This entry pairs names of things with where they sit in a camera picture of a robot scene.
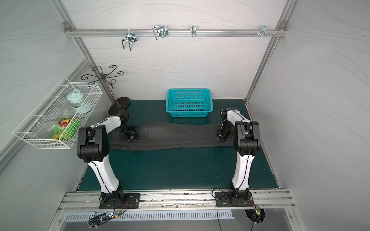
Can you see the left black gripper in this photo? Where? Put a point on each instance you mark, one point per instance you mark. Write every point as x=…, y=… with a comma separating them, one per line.
x=130, y=134

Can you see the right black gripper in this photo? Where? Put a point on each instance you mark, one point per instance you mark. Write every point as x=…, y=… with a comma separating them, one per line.
x=224, y=133

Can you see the dark grey long pants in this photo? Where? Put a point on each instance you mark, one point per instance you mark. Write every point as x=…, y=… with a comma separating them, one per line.
x=164, y=135

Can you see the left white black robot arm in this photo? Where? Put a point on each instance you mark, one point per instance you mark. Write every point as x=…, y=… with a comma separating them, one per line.
x=94, y=148

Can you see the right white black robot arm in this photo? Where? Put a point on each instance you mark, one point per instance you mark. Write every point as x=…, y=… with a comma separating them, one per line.
x=246, y=140

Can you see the ornate metal hook stand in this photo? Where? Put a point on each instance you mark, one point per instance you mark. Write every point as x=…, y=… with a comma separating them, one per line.
x=119, y=104

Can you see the green table mat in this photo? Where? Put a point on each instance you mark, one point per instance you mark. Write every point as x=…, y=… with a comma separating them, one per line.
x=184, y=168

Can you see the teal plastic basket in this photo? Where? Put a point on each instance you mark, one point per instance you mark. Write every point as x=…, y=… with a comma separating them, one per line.
x=189, y=102

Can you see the colourful snack packet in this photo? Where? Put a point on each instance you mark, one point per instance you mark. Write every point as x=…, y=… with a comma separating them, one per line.
x=65, y=129

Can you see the pale green lidded jar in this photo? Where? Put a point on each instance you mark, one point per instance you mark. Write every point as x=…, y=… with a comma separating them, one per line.
x=76, y=98

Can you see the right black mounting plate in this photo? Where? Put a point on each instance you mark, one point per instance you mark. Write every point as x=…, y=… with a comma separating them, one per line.
x=228, y=200

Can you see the black mounting plate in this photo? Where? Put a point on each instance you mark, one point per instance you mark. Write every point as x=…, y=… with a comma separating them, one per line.
x=228, y=200
x=133, y=200

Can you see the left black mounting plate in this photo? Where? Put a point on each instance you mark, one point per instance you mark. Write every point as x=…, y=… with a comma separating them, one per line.
x=133, y=200

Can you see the right circuit board in hole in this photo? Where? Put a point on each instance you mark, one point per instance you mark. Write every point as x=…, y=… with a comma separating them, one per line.
x=256, y=214

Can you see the clear plastic bag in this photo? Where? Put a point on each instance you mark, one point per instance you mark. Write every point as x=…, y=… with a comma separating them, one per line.
x=43, y=130

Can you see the metal double hook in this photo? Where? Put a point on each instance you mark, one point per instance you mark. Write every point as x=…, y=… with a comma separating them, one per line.
x=128, y=42

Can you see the metal loop hook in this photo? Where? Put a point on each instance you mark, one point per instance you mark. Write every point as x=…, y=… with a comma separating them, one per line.
x=160, y=32

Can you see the small metal clip hook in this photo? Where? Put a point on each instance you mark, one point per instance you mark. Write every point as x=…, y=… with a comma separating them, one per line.
x=193, y=31

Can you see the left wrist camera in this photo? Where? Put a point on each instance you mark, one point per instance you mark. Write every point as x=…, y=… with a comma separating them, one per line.
x=124, y=117

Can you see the white wire wall basket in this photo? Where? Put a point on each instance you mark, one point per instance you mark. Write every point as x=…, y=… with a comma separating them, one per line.
x=47, y=110

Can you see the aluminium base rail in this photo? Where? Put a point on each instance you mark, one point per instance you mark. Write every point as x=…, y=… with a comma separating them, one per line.
x=88, y=201

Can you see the white slotted cable duct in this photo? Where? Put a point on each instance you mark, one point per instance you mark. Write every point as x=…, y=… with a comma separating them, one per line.
x=156, y=215

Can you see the left circuit board with wires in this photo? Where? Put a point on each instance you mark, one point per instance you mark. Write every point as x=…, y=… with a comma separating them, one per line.
x=101, y=219

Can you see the metal bracket hook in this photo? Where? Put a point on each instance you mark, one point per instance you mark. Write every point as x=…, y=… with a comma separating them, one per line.
x=264, y=32

